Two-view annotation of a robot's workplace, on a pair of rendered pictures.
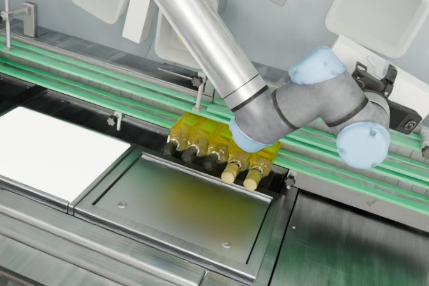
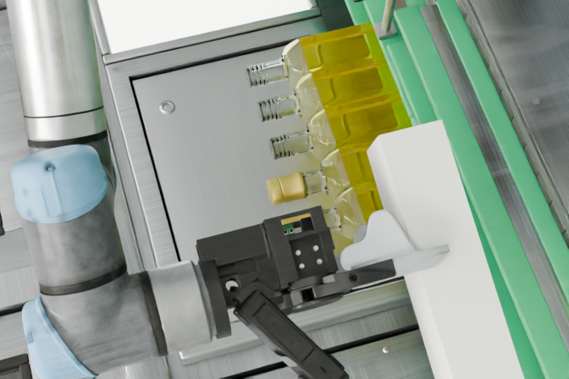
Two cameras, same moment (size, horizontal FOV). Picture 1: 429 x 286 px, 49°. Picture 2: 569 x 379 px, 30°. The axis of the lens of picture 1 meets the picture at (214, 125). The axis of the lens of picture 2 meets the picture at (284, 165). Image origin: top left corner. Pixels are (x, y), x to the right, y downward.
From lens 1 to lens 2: 1.01 m
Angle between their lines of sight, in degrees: 49
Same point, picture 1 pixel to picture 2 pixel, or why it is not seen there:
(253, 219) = not seen: hidden behind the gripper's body
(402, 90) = (428, 321)
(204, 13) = not seen: outside the picture
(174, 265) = not seen: hidden behind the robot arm
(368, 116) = (60, 312)
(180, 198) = (257, 160)
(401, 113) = (285, 355)
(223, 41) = (26, 34)
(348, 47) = (387, 163)
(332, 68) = (30, 205)
